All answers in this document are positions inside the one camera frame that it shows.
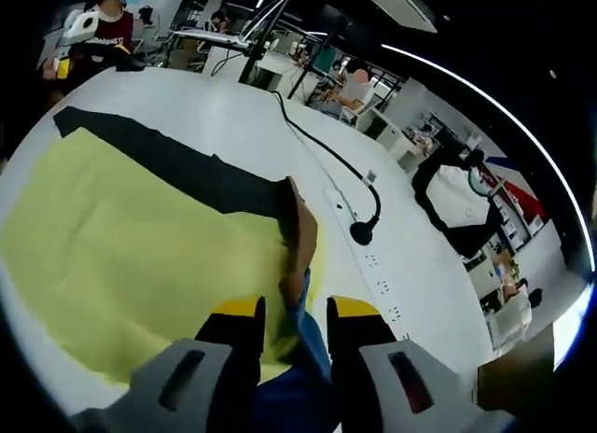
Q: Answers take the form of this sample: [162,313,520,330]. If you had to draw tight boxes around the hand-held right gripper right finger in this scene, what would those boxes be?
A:
[325,296,510,433]

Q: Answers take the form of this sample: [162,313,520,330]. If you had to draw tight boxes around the white black raglan shirt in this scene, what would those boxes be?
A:
[410,147,504,260]

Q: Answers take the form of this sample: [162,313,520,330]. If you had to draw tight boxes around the white ceiling air conditioner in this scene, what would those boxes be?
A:
[362,0,438,34]

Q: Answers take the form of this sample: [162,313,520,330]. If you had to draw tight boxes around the ceiling light strip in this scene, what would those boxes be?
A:
[380,43,585,269]

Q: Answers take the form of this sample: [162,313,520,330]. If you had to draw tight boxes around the yellow blue black garment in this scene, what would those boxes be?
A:
[0,105,338,433]

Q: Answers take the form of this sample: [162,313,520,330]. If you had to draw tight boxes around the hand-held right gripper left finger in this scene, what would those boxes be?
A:
[73,295,268,433]

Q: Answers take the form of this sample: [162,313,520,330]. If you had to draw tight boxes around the brown cardboard box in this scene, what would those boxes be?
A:
[477,353,557,412]

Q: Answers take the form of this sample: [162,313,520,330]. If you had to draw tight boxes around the black gooseneck cable with base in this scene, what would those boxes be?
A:
[271,90,382,246]

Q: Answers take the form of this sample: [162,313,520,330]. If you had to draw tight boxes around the person's upper body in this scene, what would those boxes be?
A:
[82,0,137,49]

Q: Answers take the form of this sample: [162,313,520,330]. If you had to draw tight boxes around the small black device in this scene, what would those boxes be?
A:
[114,54,146,74]

